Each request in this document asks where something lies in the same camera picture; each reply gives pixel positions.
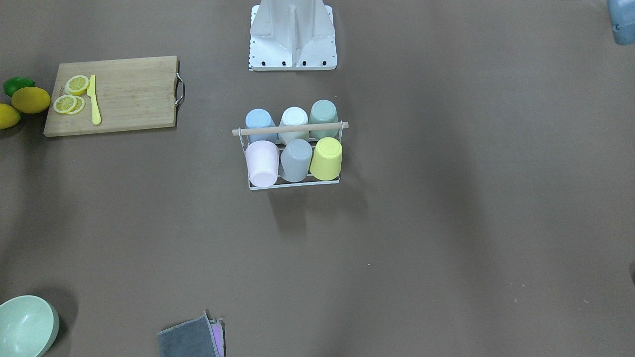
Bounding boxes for pink plastic cup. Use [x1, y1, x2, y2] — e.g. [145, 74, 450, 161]
[245, 140, 279, 188]

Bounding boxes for sage green cup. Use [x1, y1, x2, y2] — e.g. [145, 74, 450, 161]
[309, 99, 339, 140]

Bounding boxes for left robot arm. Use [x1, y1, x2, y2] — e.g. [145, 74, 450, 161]
[607, 0, 635, 46]

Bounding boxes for yellow cup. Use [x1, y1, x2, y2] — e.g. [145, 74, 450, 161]
[309, 137, 342, 181]

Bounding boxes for grey cup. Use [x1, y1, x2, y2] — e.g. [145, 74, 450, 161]
[279, 139, 313, 182]

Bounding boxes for white cup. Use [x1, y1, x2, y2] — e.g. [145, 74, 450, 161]
[277, 107, 309, 145]

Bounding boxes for light blue cup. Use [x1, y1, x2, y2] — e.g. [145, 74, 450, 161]
[245, 108, 278, 144]

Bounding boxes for purple cloth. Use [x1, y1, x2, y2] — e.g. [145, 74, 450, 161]
[209, 319, 225, 357]

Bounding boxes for bamboo cutting board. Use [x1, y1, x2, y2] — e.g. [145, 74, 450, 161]
[44, 55, 185, 137]

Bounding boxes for grey folded cloth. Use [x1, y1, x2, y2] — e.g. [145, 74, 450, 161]
[157, 313, 222, 357]

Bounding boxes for yellow plastic knife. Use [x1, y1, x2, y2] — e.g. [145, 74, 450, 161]
[87, 74, 102, 125]

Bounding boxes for lemon slice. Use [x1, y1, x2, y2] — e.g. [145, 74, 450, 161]
[53, 94, 78, 115]
[64, 75, 89, 96]
[66, 96, 86, 115]

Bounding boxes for yellow lemon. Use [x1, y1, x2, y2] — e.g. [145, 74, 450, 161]
[11, 86, 51, 115]
[0, 103, 22, 130]

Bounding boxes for green lime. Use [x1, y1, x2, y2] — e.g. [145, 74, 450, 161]
[3, 76, 35, 97]

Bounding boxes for mint green bowl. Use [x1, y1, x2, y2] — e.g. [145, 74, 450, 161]
[0, 295, 60, 357]

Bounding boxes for white wire cup rack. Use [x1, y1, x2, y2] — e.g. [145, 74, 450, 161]
[232, 120, 349, 191]

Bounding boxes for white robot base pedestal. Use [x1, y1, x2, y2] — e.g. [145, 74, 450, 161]
[248, 0, 338, 71]

